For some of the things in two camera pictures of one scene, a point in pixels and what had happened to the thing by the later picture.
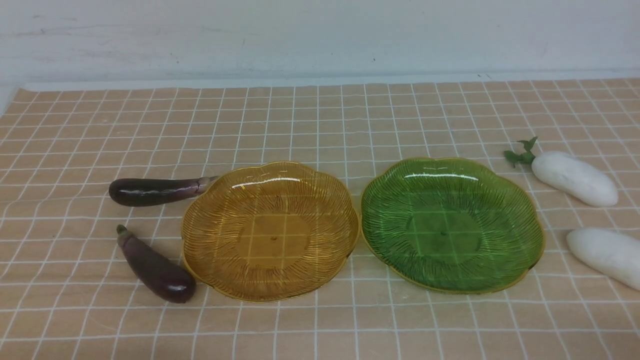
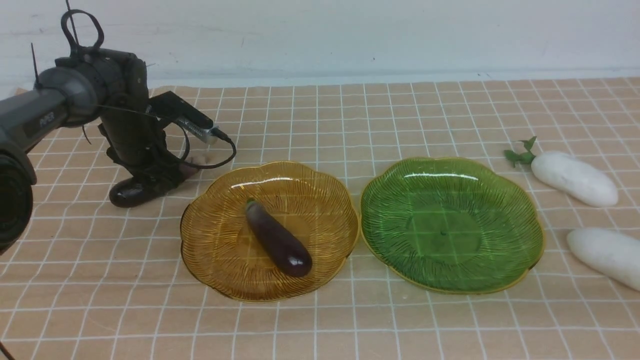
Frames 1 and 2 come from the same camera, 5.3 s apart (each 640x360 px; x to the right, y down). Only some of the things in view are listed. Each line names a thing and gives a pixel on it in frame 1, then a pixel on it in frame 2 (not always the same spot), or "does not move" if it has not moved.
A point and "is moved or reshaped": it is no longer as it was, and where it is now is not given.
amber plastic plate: (269, 231) does not move
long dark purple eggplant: (133, 192) is moved or reshaped
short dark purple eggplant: (167, 280) -> (287, 250)
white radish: (614, 255) does not move
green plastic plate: (451, 225) does not move
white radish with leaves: (567, 173) does not move
